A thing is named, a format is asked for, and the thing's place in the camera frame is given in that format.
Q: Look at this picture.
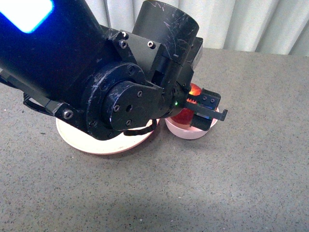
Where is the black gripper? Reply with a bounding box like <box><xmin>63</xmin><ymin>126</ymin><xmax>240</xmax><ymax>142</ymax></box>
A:
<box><xmin>164</xmin><ymin>82</ymin><xmax>228</xmax><ymax>131</ymax></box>

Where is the red apple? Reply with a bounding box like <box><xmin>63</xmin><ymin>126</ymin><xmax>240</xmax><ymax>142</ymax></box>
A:
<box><xmin>171</xmin><ymin>83</ymin><xmax>202</xmax><ymax>125</ymax></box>

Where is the pink plastic bowl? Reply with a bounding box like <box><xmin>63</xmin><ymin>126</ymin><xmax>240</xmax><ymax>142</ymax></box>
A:
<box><xmin>165</xmin><ymin>117</ymin><xmax>208</xmax><ymax>140</ymax></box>

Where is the pink plastic plate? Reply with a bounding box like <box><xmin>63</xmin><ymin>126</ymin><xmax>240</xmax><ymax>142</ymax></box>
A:
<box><xmin>56</xmin><ymin>118</ymin><xmax>152</xmax><ymax>155</ymax></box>

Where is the white pleated curtain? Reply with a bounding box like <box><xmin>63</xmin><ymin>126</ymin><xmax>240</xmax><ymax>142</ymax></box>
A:
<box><xmin>98</xmin><ymin>0</ymin><xmax>309</xmax><ymax>56</ymax></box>

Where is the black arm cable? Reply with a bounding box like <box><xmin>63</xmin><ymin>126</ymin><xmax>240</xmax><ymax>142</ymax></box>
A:
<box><xmin>123</xmin><ymin>119</ymin><xmax>157</xmax><ymax>137</ymax></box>

